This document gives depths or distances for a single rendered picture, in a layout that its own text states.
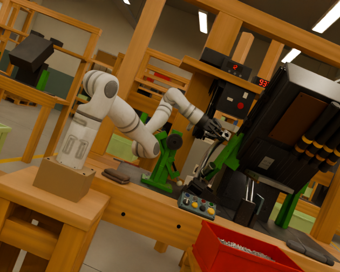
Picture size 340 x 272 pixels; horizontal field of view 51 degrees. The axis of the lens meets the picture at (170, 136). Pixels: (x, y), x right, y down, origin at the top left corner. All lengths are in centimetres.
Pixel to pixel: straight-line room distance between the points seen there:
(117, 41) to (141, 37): 1049
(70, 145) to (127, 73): 87
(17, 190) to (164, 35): 1128
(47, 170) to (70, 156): 8
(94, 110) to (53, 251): 45
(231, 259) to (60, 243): 52
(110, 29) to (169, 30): 197
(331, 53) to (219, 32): 63
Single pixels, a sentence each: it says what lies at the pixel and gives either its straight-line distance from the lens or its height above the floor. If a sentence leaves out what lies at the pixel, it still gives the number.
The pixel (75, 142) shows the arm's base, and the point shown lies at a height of 103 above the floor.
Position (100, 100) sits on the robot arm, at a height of 118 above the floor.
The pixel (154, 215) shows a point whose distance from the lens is 142.
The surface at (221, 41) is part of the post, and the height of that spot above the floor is 170.
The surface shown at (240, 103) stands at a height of 142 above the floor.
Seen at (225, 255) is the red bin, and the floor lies 89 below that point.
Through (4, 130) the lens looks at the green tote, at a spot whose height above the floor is 95.
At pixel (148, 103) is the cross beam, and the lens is 205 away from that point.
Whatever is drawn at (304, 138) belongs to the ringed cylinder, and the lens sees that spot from 154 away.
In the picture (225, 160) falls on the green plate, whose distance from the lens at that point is 164.
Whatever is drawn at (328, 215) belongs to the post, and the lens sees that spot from 230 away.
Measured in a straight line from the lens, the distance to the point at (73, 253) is 115.
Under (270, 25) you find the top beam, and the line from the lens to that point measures 212.
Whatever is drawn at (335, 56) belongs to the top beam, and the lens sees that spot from 224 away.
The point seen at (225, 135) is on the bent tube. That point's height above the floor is 124.
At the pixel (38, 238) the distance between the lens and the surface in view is 118.
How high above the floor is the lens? 121
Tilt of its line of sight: 3 degrees down
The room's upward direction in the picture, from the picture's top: 22 degrees clockwise
